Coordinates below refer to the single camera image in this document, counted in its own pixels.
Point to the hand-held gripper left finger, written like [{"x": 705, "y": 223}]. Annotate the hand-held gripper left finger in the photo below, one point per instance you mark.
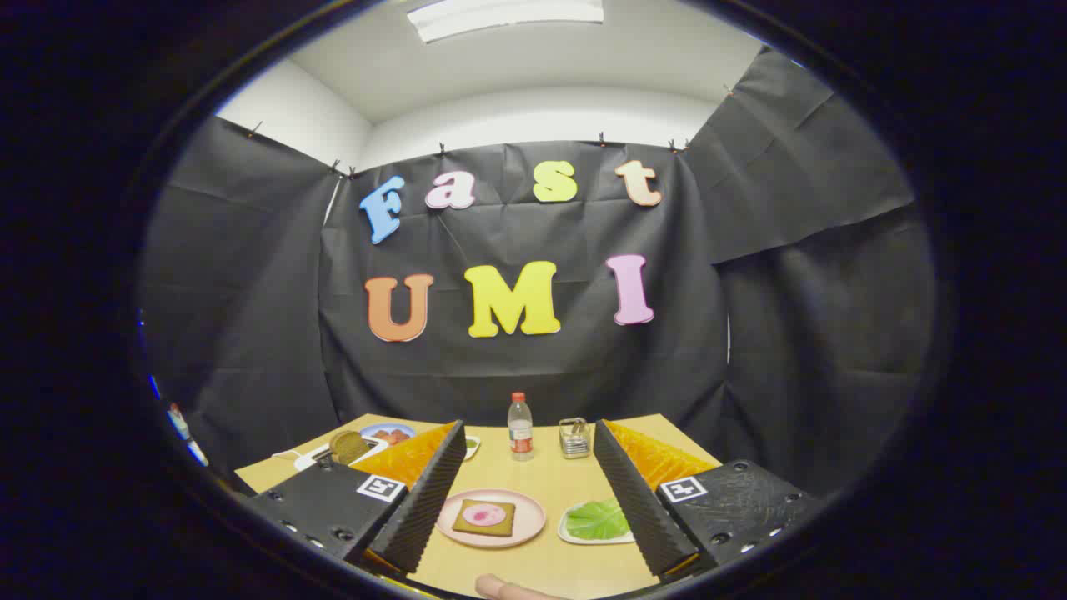
[{"x": 421, "y": 500}]

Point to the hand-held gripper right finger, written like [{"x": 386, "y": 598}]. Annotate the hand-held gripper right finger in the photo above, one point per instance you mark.
[{"x": 638, "y": 500}]

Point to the green lettuce leaf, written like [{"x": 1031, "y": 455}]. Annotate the green lettuce leaf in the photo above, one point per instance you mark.
[{"x": 596, "y": 519}]

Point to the plain brown toast slice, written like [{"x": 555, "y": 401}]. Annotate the plain brown toast slice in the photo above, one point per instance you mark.
[{"x": 348, "y": 447}]

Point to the toast slice under ham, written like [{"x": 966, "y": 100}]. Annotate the toast slice under ham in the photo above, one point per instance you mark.
[{"x": 467, "y": 527}]

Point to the pink ham slice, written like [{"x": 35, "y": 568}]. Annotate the pink ham slice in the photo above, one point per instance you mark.
[{"x": 484, "y": 515}]

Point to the white divided snack tray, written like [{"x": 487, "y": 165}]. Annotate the white divided snack tray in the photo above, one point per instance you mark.
[{"x": 473, "y": 446}]

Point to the white square plate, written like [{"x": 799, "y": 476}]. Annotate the white square plate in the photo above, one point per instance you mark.
[{"x": 571, "y": 537}]

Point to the blue round plate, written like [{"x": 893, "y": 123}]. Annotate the blue round plate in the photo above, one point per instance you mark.
[{"x": 371, "y": 427}]

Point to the white toaster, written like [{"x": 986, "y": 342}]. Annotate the white toaster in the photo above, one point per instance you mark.
[{"x": 321, "y": 457}]

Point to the pink round plate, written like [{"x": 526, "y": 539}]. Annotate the pink round plate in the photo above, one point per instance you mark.
[{"x": 529, "y": 517}]

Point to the clear water bottle red cap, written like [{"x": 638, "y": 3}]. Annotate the clear water bottle red cap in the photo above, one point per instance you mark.
[{"x": 520, "y": 429}]

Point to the black backdrop cloth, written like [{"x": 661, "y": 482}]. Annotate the black backdrop cloth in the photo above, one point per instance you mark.
[{"x": 542, "y": 375}]

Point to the ceiling light panel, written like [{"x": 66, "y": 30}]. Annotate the ceiling light panel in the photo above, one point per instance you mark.
[{"x": 504, "y": 17}]

